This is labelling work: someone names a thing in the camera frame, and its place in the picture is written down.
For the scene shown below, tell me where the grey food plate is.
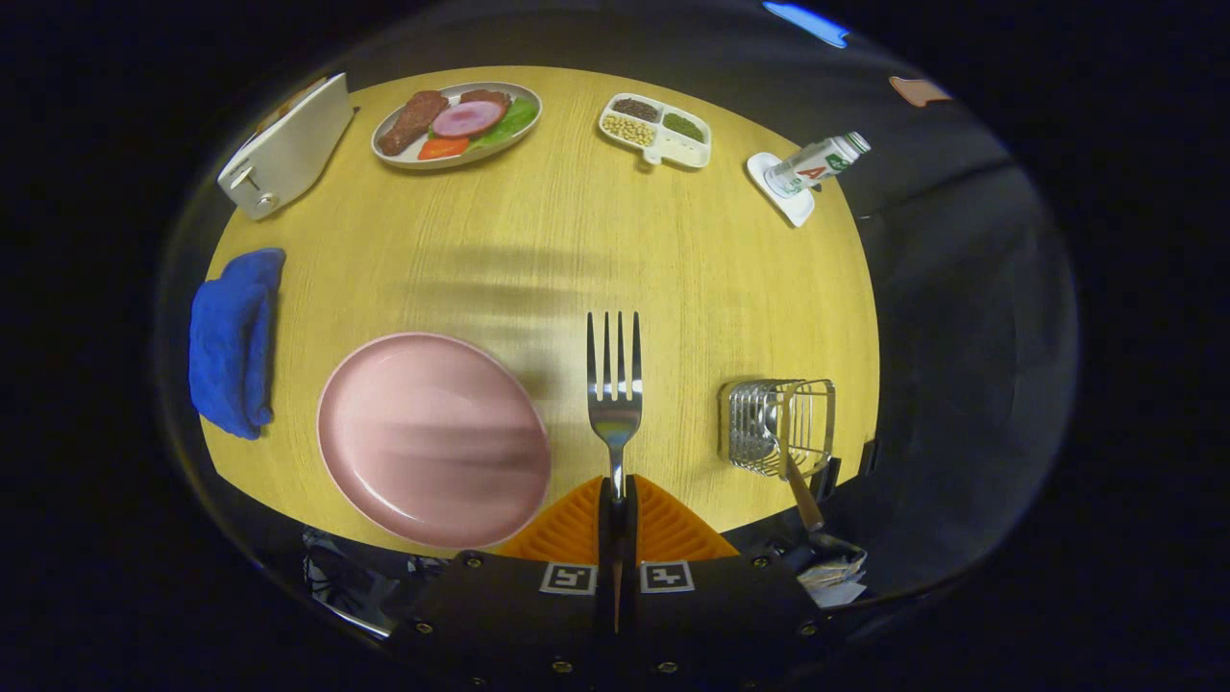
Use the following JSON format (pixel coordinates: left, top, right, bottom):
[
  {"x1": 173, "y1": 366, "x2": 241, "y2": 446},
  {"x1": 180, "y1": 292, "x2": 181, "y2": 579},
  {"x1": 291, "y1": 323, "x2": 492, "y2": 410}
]
[{"x1": 371, "y1": 82, "x2": 544, "y2": 171}]

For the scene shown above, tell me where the brown steak piece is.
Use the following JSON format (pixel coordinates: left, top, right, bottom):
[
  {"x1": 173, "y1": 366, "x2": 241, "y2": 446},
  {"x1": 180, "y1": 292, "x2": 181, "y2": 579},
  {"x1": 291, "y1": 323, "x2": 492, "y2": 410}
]
[{"x1": 377, "y1": 90, "x2": 451, "y2": 157}]

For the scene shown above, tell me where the blue towel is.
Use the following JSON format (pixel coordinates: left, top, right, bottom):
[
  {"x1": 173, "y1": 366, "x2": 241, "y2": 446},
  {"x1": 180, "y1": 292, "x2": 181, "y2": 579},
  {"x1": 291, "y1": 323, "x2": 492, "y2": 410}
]
[{"x1": 188, "y1": 248, "x2": 287, "y2": 440}]

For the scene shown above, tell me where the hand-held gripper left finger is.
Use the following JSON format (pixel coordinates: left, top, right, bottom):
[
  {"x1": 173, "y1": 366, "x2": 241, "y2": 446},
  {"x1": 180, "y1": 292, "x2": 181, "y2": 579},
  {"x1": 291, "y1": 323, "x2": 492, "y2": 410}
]
[{"x1": 404, "y1": 476, "x2": 614, "y2": 683}]

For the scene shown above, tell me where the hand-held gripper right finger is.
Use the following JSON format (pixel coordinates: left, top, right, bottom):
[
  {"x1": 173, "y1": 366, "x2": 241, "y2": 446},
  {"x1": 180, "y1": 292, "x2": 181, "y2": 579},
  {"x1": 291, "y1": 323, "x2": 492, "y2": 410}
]
[{"x1": 625, "y1": 474, "x2": 827, "y2": 683}]

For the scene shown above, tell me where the pink ham slice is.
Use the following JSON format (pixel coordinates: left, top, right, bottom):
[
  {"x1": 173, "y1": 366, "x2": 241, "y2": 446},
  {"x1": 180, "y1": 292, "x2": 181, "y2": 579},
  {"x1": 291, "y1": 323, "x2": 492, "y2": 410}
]
[{"x1": 430, "y1": 100, "x2": 507, "y2": 138}]

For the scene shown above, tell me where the silver fork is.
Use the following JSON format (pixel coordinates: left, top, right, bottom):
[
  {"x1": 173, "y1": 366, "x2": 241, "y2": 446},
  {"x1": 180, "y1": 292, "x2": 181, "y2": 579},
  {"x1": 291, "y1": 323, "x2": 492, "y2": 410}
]
[{"x1": 586, "y1": 310, "x2": 644, "y2": 635}]

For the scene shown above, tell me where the white coaster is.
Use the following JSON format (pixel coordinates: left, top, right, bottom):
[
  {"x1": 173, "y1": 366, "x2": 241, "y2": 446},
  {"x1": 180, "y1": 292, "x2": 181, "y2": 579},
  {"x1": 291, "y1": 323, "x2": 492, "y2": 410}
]
[{"x1": 747, "y1": 152, "x2": 816, "y2": 228}]

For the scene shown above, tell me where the metal wire cutlery basket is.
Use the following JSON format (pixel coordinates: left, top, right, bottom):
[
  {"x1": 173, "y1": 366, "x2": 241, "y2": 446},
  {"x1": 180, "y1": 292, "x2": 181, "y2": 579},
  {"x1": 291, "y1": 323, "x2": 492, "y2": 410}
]
[{"x1": 719, "y1": 378, "x2": 837, "y2": 479}]

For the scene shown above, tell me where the pile of yellow soybeans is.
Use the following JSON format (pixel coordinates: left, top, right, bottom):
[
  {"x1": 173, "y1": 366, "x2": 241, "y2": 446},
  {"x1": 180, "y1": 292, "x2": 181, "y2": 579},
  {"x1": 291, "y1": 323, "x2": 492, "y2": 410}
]
[{"x1": 603, "y1": 113, "x2": 657, "y2": 147}]

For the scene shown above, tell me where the white drink bottle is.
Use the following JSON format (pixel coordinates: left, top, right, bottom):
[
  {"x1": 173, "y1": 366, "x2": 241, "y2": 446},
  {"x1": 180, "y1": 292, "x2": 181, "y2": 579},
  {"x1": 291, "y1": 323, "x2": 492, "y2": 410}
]
[{"x1": 764, "y1": 132, "x2": 872, "y2": 198}]

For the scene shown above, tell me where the white toaster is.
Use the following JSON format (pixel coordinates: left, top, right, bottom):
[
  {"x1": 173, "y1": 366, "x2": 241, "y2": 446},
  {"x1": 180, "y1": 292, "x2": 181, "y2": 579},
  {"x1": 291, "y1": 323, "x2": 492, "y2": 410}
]
[{"x1": 217, "y1": 72, "x2": 355, "y2": 222}]

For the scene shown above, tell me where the pink plate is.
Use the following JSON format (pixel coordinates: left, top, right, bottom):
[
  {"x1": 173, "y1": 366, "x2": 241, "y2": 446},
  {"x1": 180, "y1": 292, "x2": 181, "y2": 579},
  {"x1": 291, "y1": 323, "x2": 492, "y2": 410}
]
[{"x1": 316, "y1": 332, "x2": 553, "y2": 551}]

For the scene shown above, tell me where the silver spoon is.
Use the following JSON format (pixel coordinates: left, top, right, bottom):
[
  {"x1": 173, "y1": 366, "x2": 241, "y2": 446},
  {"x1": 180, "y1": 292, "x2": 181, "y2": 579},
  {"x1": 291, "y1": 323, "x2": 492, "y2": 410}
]
[{"x1": 754, "y1": 389, "x2": 825, "y2": 532}]

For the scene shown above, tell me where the white divided dish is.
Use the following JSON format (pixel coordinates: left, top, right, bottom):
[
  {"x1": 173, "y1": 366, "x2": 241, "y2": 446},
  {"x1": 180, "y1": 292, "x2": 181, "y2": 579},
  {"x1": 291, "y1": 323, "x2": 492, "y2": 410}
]
[{"x1": 598, "y1": 92, "x2": 713, "y2": 170}]

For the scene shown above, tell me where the green lettuce leaf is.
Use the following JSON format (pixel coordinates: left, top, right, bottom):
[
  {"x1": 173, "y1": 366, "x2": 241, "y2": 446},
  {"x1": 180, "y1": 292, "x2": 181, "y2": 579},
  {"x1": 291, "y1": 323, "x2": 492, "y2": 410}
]
[{"x1": 471, "y1": 96, "x2": 540, "y2": 150}]

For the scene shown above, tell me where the toast slice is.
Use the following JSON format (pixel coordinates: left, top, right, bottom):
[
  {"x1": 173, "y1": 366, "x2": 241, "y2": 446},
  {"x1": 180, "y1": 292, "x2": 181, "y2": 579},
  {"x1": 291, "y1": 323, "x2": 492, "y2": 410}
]
[{"x1": 277, "y1": 79, "x2": 330, "y2": 121}]

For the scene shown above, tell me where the black backdrop cloth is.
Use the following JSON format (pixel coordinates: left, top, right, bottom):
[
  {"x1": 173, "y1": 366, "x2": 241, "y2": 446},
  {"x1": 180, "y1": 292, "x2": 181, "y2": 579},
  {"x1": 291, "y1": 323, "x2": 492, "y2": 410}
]
[{"x1": 159, "y1": 0, "x2": 1077, "y2": 616}]

